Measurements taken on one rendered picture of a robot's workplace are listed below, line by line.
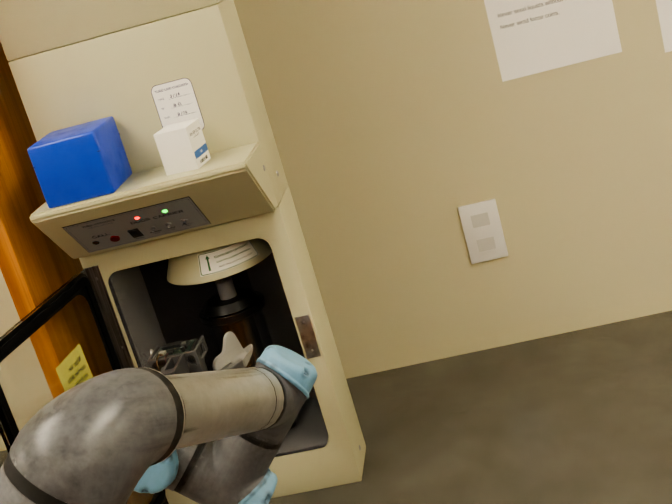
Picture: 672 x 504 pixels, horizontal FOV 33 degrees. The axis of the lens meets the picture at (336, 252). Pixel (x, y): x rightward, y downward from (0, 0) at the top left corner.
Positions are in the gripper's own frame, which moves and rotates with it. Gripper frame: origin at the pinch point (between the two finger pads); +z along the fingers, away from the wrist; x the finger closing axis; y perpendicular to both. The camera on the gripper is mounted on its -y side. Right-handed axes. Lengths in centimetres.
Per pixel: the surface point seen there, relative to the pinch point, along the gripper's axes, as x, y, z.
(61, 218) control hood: 11.7, 27.5, -5.6
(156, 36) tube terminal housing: -6.2, 47.0, 5.4
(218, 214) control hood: -8.2, 21.1, 0.8
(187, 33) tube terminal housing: -10.6, 46.3, 5.4
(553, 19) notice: -62, 29, 48
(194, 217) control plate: -4.9, 21.7, 0.1
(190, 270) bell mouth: 0.7, 11.8, 7.8
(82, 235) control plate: 11.2, 23.4, -1.7
